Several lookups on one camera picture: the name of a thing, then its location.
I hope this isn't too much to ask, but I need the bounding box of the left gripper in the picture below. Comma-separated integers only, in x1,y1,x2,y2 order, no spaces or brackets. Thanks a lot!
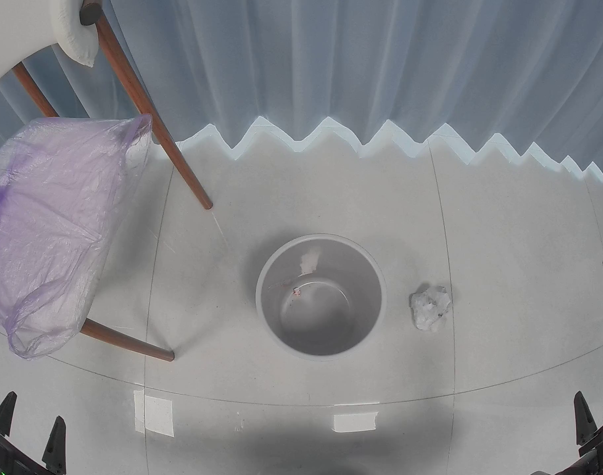
0,391,67,475

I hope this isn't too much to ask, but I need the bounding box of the purple plastic bag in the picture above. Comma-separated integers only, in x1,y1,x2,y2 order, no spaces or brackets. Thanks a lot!
0,113,154,361

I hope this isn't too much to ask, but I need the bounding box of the white trash bin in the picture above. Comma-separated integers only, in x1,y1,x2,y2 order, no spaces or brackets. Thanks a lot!
255,234,387,363

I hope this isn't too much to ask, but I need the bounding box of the crumpled clear plastic wrapper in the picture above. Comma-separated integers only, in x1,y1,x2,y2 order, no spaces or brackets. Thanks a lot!
410,285,452,333

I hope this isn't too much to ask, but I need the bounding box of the white chair with wooden legs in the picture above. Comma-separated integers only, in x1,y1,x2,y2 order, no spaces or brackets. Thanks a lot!
0,0,214,362

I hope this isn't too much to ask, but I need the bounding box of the pale blue curtain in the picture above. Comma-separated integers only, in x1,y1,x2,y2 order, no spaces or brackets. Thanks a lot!
0,0,603,187

